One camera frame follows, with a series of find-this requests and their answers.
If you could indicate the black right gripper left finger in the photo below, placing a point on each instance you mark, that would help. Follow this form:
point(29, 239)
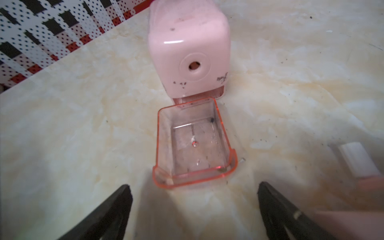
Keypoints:
point(108, 221)

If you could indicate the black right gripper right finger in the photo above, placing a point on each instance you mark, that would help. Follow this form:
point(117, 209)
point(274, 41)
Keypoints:
point(281, 217)

